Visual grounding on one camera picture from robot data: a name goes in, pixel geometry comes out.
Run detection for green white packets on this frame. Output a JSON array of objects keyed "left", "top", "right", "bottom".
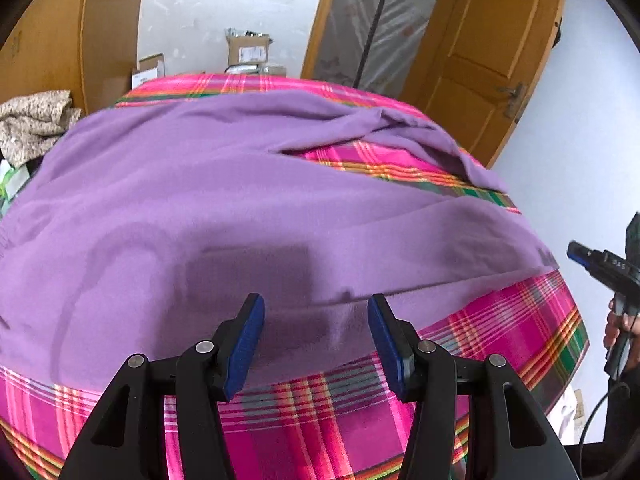
[{"left": 0, "top": 159, "right": 32, "bottom": 207}]

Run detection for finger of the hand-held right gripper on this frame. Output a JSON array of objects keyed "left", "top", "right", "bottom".
[{"left": 567, "top": 241, "right": 609, "bottom": 272}]

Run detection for person's right hand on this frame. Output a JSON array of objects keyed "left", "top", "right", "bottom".
[{"left": 603, "top": 297, "right": 640, "bottom": 350}]

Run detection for large cardboard box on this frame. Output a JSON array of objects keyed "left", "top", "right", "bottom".
[{"left": 223, "top": 28, "right": 276, "bottom": 67}]

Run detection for small cardboard box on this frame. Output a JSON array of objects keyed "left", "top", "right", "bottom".
[{"left": 131, "top": 53, "right": 166, "bottom": 92}]

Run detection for wooden door frame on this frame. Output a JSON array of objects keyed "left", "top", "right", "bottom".
[{"left": 300, "top": 0, "right": 346, "bottom": 81}]

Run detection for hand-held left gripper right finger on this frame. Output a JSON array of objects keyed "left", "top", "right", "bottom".
[{"left": 367, "top": 293, "right": 574, "bottom": 480}]

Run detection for wooden door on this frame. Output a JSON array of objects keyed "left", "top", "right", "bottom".
[{"left": 415, "top": 0, "right": 571, "bottom": 169}]

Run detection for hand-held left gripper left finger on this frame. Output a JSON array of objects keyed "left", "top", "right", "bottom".
[{"left": 60, "top": 292, "right": 266, "bottom": 480}]

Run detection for pink plaid bed sheet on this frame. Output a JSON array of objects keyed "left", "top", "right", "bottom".
[{"left": 0, "top": 72, "right": 591, "bottom": 480}]

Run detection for wooden wardrobe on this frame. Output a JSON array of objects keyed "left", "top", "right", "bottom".
[{"left": 0, "top": 0, "right": 151, "bottom": 116}]

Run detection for floral cloth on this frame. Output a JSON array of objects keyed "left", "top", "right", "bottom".
[{"left": 0, "top": 89, "right": 84, "bottom": 169}]

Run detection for metal door handle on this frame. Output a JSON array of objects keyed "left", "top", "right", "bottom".
[{"left": 496, "top": 82, "right": 529, "bottom": 120}]

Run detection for purple fleece garment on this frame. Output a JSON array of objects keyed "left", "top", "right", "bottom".
[{"left": 0, "top": 91, "right": 562, "bottom": 392}]

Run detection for grey parcel bag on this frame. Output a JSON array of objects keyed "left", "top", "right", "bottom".
[{"left": 225, "top": 62, "right": 287, "bottom": 77}]

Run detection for black cable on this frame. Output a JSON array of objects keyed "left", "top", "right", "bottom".
[{"left": 577, "top": 374, "right": 632, "bottom": 445}]

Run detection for grey plastic zip curtain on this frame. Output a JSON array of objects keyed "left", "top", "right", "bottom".
[{"left": 312, "top": 0, "right": 446, "bottom": 94}]

